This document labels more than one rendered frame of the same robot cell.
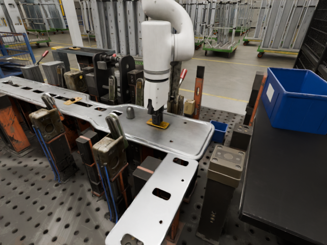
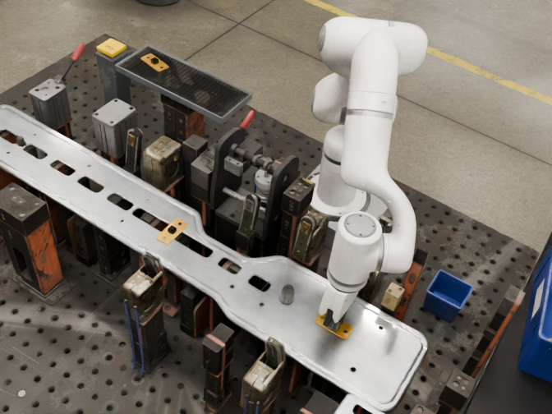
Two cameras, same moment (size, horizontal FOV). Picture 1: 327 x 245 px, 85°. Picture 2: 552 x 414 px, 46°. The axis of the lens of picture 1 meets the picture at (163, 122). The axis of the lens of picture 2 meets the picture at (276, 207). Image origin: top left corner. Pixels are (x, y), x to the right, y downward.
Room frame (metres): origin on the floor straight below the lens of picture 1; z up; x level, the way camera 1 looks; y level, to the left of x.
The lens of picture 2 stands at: (-0.25, 0.16, 2.25)
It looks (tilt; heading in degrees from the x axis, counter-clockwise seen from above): 47 degrees down; 1
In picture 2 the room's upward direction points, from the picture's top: 7 degrees clockwise
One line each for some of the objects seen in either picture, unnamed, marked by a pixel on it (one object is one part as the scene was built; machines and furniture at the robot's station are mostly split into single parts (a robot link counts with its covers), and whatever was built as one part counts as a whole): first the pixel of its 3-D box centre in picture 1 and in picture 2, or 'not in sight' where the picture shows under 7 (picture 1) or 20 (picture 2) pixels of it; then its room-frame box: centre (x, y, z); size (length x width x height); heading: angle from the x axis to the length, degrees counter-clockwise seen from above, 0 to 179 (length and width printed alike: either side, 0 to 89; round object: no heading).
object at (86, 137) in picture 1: (95, 166); (218, 370); (0.51, 0.27, 0.84); 0.11 x 0.08 x 0.29; 153
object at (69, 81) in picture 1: (81, 102); (164, 198); (1.00, 0.51, 0.89); 0.13 x 0.11 x 0.38; 153
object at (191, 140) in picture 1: (69, 101); (163, 231); (0.79, 0.46, 1.00); 1.38 x 0.22 x 0.02; 63
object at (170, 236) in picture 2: (72, 99); (172, 230); (0.79, 0.44, 1.01); 0.08 x 0.04 x 0.01; 153
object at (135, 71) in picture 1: (138, 109); (291, 243); (0.88, 0.14, 0.91); 0.07 x 0.05 x 0.42; 153
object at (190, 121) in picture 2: (93, 86); (185, 144); (1.19, 0.49, 0.92); 0.10 x 0.08 x 0.45; 63
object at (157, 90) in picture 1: (157, 90); (342, 290); (0.58, 0.02, 1.14); 0.10 x 0.07 x 0.11; 153
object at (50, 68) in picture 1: (63, 95); (121, 167); (1.09, 0.65, 0.90); 0.13 x 0.10 x 0.41; 153
